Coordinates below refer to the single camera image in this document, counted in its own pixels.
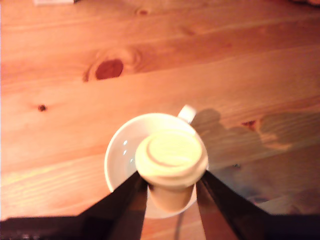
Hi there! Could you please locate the dark patterned mug white handle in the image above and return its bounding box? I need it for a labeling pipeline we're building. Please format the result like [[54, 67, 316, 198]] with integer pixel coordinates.
[[103, 104, 210, 220]]

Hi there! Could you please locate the cream coffee capsule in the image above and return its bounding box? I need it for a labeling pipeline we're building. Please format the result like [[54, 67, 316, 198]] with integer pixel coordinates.
[[134, 128, 210, 213]]

